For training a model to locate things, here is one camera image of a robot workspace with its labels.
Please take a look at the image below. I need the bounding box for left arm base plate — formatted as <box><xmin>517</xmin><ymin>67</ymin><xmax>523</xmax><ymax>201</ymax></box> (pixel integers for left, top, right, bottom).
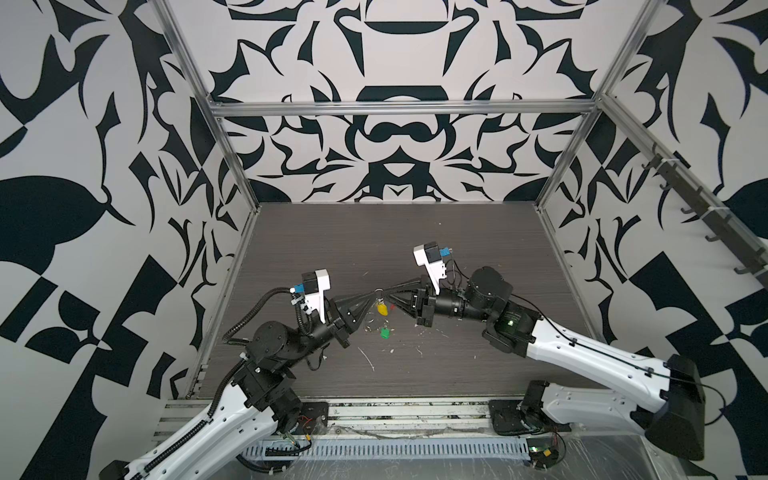
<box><xmin>291</xmin><ymin>401</ymin><xmax>330</xmax><ymax>436</ymax></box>

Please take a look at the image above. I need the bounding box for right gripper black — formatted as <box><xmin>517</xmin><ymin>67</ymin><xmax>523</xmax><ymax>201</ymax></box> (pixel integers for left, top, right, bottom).
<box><xmin>388</xmin><ymin>275</ymin><xmax>498</xmax><ymax>330</ymax></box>

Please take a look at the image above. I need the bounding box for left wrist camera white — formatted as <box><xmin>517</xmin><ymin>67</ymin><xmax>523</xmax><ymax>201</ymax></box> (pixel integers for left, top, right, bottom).
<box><xmin>289</xmin><ymin>269</ymin><xmax>331</xmax><ymax>323</ymax></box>

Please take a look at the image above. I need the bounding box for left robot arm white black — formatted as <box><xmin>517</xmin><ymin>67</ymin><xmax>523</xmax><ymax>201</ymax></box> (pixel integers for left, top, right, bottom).
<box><xmin>99</xmin><ymin>293</ymin><xmax>376</xmax><ymax>479</ymax></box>

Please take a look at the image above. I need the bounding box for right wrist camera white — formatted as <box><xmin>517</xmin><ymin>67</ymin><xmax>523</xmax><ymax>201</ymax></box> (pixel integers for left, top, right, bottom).
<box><xmin>413</xmin><ymin>242</ymin><xmax>452</xmax><ymax>294</ymax></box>

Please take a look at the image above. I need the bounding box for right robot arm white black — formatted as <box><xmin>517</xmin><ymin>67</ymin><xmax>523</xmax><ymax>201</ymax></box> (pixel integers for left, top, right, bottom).
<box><xmin>383</xmin><ymin>266</ymin><xmax>706</xmax><ymax>461</ymax></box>

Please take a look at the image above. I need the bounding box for small circuit board green led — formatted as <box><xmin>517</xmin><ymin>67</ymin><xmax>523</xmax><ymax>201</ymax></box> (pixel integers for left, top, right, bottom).
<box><xmin>526</xmin><ymin>435</ymin><xmax>567</xmax><ymax>471</ymax></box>

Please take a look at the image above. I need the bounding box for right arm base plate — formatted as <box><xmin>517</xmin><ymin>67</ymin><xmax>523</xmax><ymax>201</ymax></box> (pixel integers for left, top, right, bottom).
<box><xmin>488</xmin><ymin>399</ymin><xmax>572</xmax><ymax>436</ymax></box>

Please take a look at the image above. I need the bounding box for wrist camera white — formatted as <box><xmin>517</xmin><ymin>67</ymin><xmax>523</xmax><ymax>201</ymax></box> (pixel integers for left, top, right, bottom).
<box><xmin>289</xmin><ymin>269</ymin><xmax>331</xmax><ymax>323</ymax></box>
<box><xmin>413</xmin><ymin>242</ymin><xmax>452</xmax><ymax>294</ymax></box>

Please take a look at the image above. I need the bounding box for white slotted cable duct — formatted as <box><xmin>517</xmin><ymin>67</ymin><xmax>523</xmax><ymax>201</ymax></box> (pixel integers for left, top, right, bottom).
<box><xmin>242</xmin><ymin>437</ymin><xmax>530</xmax><ymax>461</ymax></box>

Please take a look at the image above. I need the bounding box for wall hook rack dark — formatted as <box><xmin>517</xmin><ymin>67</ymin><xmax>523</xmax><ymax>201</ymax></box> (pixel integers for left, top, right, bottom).
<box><xmin>640</xmin><ymin>143</ymin><xmax>767</xmax><ymax>289</ymax></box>

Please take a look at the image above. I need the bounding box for black corrugated cable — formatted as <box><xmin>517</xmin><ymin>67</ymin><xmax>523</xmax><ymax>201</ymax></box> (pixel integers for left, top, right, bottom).
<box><xmin>221</xmin><ymin>286</ymin><xmax>295</xmax><ymax>344</ymax></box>

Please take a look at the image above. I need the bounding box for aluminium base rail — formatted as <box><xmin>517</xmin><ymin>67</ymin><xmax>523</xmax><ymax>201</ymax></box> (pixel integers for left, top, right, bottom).
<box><xmin>161</xmin><ymin>394</ymin><xmax>661</xmax><ymax>442</ymax></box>

